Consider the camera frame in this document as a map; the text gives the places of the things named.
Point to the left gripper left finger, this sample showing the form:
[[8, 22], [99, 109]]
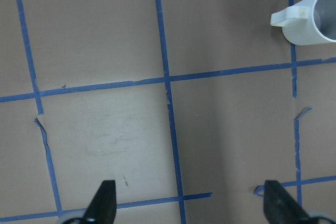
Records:
[[103, 206]]

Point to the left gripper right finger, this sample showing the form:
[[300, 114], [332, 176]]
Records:
[[280, 207]]

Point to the white grey-lined mug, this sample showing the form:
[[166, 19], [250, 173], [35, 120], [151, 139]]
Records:
[[308, 22]]

